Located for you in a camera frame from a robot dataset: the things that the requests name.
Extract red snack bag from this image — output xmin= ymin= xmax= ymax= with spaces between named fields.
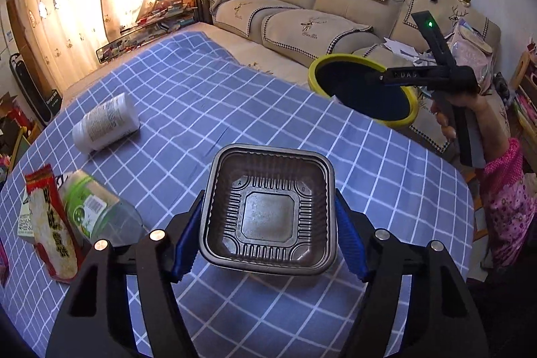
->
xmin=25 ymin=163 xmax=84 ymax=284

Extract green label plastic bottle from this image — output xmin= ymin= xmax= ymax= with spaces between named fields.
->
xmin=58 ymin=170 xmax=146 ymax=246

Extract green tea box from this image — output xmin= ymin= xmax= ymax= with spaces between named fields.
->
xmin=17 ymin=192 xmax=36 ymax=244

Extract dark plastic food tray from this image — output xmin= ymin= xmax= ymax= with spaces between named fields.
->
xmin=199 ymin=145 xmax=338 ymax=276

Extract white medicine bottle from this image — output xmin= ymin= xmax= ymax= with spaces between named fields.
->
xmin=72 ymin=93 xmax=140 ymax=154

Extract pink sleeved forearm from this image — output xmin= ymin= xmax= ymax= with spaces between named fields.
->
xmin=472 ymin=96 xmax=536 ymax=270

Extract yellow rimmed black trash bin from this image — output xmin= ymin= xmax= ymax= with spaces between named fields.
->
xmin=308 ymin=54 xmax=420 ymax=130

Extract person right hand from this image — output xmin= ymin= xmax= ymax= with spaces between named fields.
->
xmin=431 ymin=93 xmax=490 ymax=141

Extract beige sofa with covers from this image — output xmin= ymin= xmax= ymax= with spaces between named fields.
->
xmin=200 ymin=0 xmax=511 ymax=164

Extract blue checkered tablecloth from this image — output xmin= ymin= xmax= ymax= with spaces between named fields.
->
xmin=1 ymin=32 xmax=473 ymax=357

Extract floral floor mattress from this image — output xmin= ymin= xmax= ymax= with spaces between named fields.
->
xmin=62 ymin=23 xmax=308 ymax=109

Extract black tower fan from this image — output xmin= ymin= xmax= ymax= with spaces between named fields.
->
xmin=9 ymin=53 xmax=54 ymax=126

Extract book rack by window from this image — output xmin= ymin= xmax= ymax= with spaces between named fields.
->
xmin=96 ymin=4 xmax=197 ymax=64

